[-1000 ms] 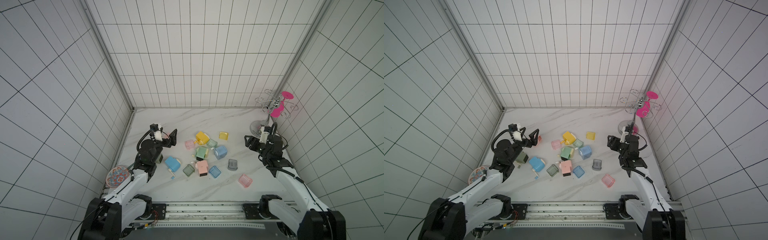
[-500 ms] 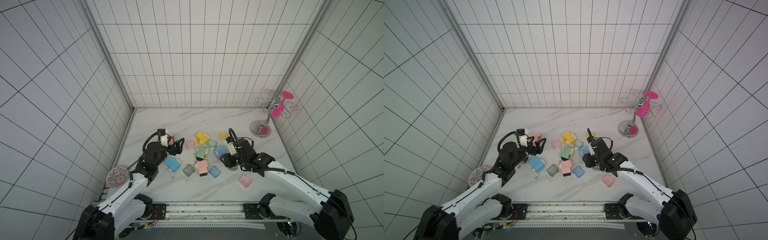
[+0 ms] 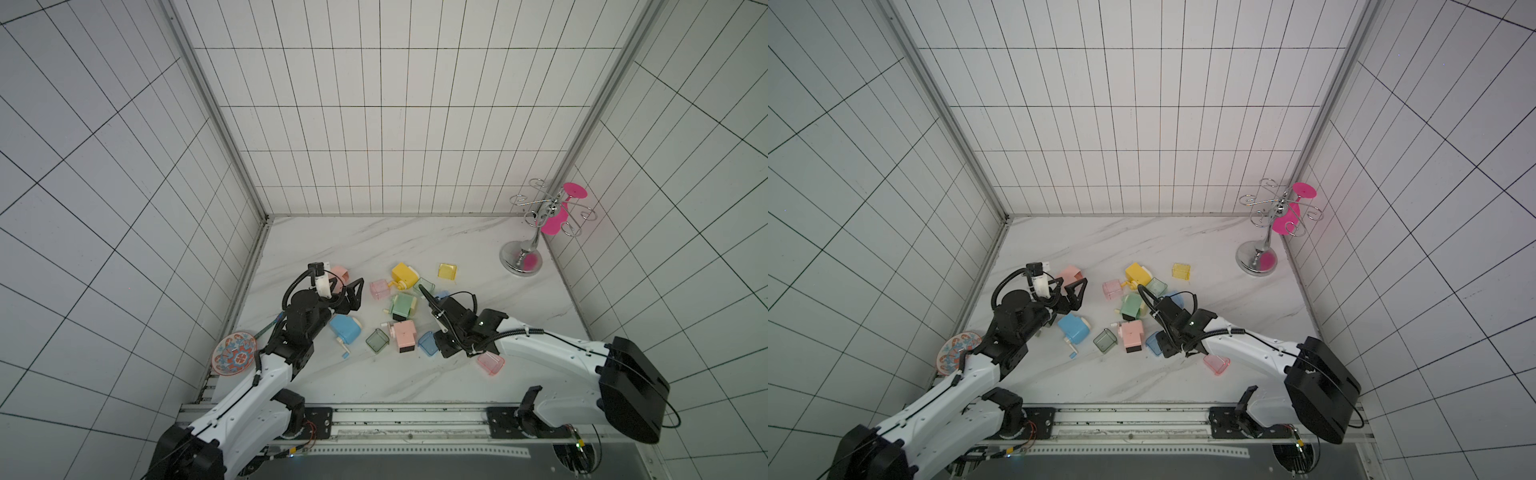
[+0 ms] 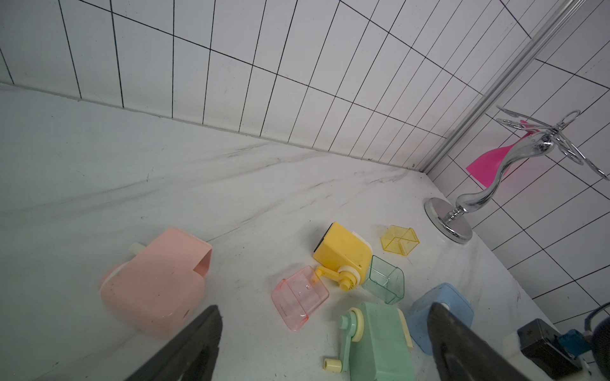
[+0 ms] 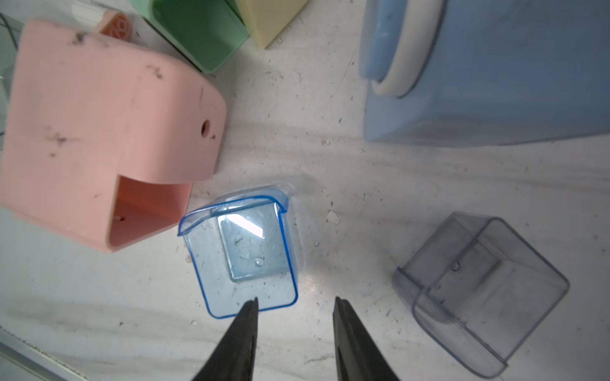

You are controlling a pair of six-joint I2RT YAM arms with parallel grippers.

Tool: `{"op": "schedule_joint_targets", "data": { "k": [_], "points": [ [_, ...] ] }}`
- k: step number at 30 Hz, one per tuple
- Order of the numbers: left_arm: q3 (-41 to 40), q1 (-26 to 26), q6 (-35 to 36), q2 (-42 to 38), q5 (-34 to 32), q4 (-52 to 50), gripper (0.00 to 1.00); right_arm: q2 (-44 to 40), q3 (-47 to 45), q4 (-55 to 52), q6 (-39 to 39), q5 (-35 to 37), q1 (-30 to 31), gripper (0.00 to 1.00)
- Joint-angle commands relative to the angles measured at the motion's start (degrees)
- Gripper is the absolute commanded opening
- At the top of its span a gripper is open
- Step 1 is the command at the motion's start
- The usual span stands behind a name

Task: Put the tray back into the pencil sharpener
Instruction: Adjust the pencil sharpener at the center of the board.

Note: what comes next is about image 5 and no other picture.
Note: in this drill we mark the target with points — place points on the blue pencil sharpener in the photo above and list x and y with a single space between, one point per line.
461 74

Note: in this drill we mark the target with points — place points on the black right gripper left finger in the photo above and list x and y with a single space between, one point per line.
234 356

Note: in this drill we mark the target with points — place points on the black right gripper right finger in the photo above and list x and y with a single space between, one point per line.
357 356

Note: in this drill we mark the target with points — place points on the pink pencil sharpener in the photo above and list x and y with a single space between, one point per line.
105 138

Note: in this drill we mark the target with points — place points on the clear blue sharpener tray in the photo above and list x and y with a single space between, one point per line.
242 250

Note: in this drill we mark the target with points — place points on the mint green pencil sharpener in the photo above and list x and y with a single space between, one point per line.
208 33

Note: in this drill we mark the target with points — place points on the clear grey sharpener tray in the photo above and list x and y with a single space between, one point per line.
479 290

